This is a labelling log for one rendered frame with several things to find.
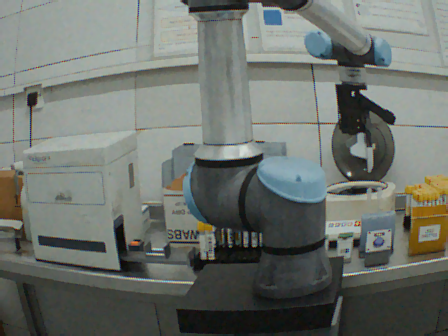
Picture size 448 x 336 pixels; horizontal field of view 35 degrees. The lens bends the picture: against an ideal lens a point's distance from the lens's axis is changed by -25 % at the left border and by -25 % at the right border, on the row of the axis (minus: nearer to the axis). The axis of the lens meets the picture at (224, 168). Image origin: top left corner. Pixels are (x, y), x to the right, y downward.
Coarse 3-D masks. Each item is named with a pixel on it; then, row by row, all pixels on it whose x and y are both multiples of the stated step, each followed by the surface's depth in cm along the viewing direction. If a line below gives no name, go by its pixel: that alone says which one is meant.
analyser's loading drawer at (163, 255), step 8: (144, 248) 194; (152, 248) 200; (160, 248) 199; (168, 248) 197; (192, 248) 196; (120, 256) 195; (128, 256) 196; (136, 256) 196; (144, 256) 196; (152, 256) 194; (160, 256) 194; (168, 256) 196; (176, 256) 197; (184, 256) 197; (192, 256) 195; (176, 264) 193; (184, 264) 193; (192, 264) 195
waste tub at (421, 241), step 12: (420, 216) 196; (432, 216) 182; (444, 216) 181; (420, 228) 184; (432, 228) 183; (444, 228) 182; (420, 240) 184; (432, 240) 183; (444, 240) 182; (420, 252) 185
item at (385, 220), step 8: (368, 216) 193; (376, 216) 193; (384, 216) 193; (392, 216) 193; (368, 224) 193; (376, 224) 193; (384, 224) 193; (392, 224) 193; (360, 232) 197; (392, 232) 193; (360, 240) 196; (392, 240) 194; (360, 248) 195; (392, 248) 193; (360, 256) 193
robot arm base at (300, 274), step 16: (320, 240) 150; (272, 256) 150; (288, 256) 149; (304, 256) 149; (320, 256) 150; (256, 272) 154; (272, 272) 151; (288, 272) 148; (304, 272) 148; (320, 272) 151; (256, 288) 153; (272, 288) 149; (288, 288) 148; (304, 288) 148; (320, 288) 150
